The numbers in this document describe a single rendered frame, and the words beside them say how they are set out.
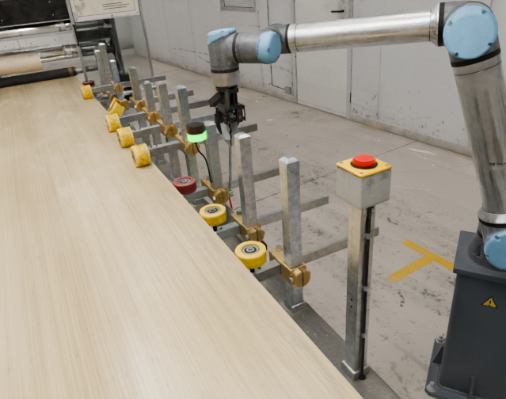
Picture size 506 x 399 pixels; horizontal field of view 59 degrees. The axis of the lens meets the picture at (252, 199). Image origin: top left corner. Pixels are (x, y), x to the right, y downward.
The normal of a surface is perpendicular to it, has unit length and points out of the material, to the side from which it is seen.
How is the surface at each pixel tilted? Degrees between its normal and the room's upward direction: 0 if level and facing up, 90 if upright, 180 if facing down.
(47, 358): 0
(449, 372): 90
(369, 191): 90
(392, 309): 0
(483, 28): 83
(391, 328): 0
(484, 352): 90
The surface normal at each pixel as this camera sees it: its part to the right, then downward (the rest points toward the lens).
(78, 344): -0.07, -0.88
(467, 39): -0.42, 0.34
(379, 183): 0.46, 0.38
